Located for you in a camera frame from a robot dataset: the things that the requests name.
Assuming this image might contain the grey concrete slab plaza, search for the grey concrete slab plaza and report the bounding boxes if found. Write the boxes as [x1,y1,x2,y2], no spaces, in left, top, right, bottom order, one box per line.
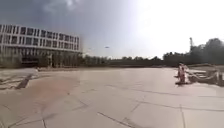
[0,67,224,128]

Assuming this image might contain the row of trees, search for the row of trees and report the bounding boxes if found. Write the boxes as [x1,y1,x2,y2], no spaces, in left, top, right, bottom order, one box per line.
[0,37,224,69]

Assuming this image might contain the red white barrier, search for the red white barrier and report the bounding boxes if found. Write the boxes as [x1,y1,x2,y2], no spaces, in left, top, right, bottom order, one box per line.
[174,62,192,85]

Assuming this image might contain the large curved glass building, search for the large curved glass building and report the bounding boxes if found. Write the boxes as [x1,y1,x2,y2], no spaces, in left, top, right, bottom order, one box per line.
[0,23,83,69]

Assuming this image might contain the tall chimney tower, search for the tall chimney tower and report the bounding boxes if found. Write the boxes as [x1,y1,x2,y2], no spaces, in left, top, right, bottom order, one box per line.
[189,36,194,52]

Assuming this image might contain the low stone steps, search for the low stone steps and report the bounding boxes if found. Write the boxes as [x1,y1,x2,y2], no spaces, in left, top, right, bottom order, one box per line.
[0,68,40,91]

